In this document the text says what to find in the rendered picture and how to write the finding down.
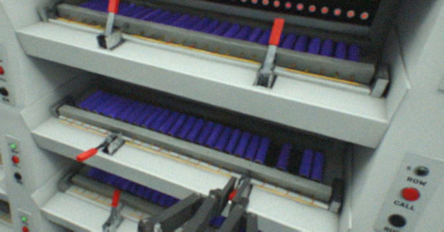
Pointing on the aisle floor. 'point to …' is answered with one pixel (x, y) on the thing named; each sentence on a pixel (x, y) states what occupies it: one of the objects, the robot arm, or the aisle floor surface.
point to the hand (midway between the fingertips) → (232, 197)
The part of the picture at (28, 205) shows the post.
